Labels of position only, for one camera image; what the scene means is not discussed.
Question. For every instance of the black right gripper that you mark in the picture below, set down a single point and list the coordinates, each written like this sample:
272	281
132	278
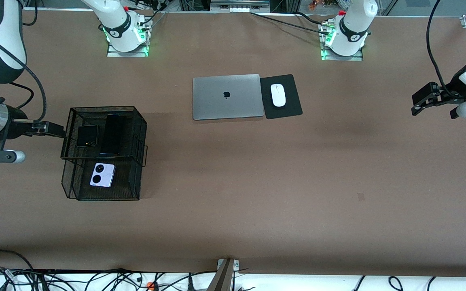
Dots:
15	125

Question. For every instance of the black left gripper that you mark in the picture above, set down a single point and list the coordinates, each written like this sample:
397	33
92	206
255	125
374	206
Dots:
450	92

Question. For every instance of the black flip phone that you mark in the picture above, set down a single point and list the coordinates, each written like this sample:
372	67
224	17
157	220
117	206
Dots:
87	135

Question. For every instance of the black slab smartphone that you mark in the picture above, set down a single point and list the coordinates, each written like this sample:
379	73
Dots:
113	135

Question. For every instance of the lilac flip phone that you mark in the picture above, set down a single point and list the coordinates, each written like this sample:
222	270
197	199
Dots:
102	175

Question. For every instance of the black mesh two-tier tray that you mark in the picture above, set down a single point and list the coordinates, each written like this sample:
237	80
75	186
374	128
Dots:
107	182

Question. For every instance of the black mouse pad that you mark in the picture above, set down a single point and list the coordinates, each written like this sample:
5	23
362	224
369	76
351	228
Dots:
289	109

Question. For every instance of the white computer mouse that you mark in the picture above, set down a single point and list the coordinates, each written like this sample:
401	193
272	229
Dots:
278	97

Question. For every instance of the silver closed laptop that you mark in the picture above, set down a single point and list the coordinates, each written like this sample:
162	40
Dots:
217	101

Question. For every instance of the white power strip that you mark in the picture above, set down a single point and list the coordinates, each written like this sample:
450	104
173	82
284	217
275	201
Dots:
239	8

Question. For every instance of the aluminium left arm base plate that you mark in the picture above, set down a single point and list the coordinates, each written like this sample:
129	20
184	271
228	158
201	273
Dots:
340	57

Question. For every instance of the aluminium right arm base plate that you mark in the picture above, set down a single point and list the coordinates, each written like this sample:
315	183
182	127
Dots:
128	54

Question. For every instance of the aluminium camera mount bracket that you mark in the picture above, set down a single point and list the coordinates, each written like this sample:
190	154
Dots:
223	279

